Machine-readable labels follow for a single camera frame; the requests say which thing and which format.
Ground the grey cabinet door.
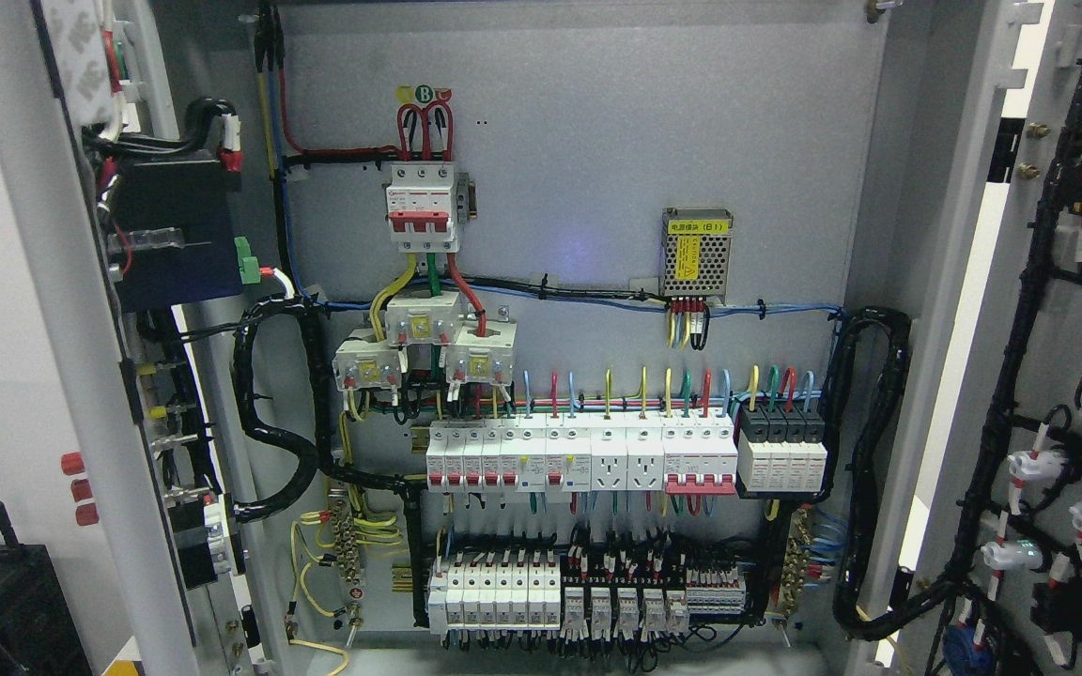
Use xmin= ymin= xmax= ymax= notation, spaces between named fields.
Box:
xmin=0 ymin=1 xmax=230 ymax=675
xmin=830 ymin=1 xmax=1082 ymax=675

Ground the white current transformer cluster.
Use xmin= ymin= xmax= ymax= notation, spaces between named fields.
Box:
xmin=333 ymin=291 xmax=517 ymax=393

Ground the small white breaker row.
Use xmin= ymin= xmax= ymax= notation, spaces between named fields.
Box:
xmin=425 ymin=414 xmax=592 ymax=495

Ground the metal mesh power supply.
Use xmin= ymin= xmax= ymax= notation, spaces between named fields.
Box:
xmin=660 ymin=208 xmax=734 ymax=297

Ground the white three pole main breaker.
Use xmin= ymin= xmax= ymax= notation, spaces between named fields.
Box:
xmin=385 ymin=161 xmax=475 ymax=255

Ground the lower relay terminal row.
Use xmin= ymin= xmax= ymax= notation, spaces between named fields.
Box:
xmin=425 ymin=527 xmax=750 ymax=657

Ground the black white surge protector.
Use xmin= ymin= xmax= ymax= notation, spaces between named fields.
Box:
xmin=734 ymin=405 xmax=828 ymax=498

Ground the black digital power meter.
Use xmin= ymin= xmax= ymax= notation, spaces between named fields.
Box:
xmin=111 ymin=150 xmax=243 ymax=313

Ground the red terminal connector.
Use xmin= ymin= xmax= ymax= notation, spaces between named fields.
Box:
xmin=60 ymin=451 xmax=100 ymax=527

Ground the black box with antenna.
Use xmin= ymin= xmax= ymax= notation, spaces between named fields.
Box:
xmin=0 ymin=500 xmax=93 ymax=675

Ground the red handled circuit breaker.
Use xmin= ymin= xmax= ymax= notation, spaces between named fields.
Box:
xmin=662 ymin=415 xmax=737 ymax=496

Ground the black corrugated cable loom left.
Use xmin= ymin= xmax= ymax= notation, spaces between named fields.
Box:
xmin=232 ymin=296 xmax=428 ymax=629

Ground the black corrugated cable loom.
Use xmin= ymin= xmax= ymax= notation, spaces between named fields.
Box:
xmin=823 ymin=307 xmax=914 ymax=642
xmin=232 ymin=296 xmax=428 ymax=629

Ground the black corrugated cable loom right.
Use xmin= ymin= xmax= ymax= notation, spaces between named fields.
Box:
xmin=823 ymin=307 xmax=914 ymax=642

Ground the white rotary selector switch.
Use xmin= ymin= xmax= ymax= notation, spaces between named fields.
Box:
xmin=167 ymin=493 xmax=246 ymax=588

